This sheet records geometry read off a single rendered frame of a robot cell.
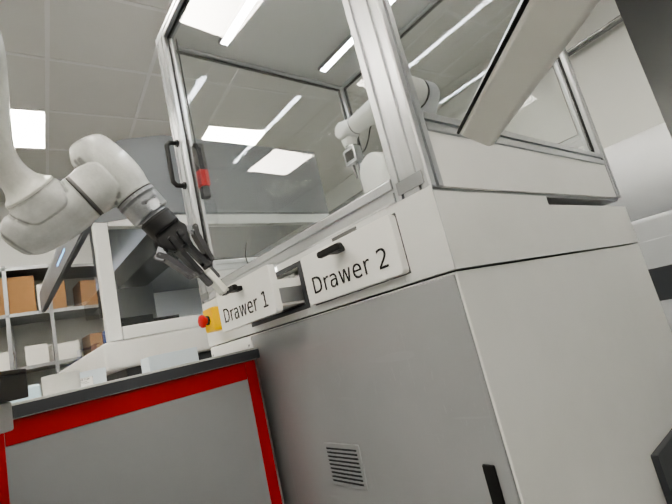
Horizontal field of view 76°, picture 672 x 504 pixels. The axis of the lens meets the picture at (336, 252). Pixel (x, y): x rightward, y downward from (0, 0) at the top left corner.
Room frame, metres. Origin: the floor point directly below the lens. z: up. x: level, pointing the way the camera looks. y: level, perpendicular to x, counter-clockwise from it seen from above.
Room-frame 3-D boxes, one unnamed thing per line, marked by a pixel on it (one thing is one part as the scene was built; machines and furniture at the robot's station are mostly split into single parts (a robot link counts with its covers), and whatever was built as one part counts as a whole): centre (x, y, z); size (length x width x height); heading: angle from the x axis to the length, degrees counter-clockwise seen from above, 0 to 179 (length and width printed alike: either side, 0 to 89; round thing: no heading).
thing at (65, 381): (0.94, 0.65, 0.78); 0.07 x 0.07 x 0.04
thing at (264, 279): (1.05, 0.24, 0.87); 0.29 x 0.02 x 0.11; 41
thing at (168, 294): (2.61, 1.05, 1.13); 1.78 x 1.14 x 0.45; 41
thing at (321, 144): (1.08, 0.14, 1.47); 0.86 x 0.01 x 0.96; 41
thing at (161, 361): (1.15, 0.50, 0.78); 0.12 x 0.08 x 0.04; 129
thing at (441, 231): (1.38, -0.20, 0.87); 1.02 x 0.95 x 0.14; 41
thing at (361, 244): (0.85, -0.02, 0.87); 0.29 x 0.02 x 0.11; 41
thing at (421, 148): (1.38, -0.20, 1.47); 1.02 x 0.95 x 1.04; 41
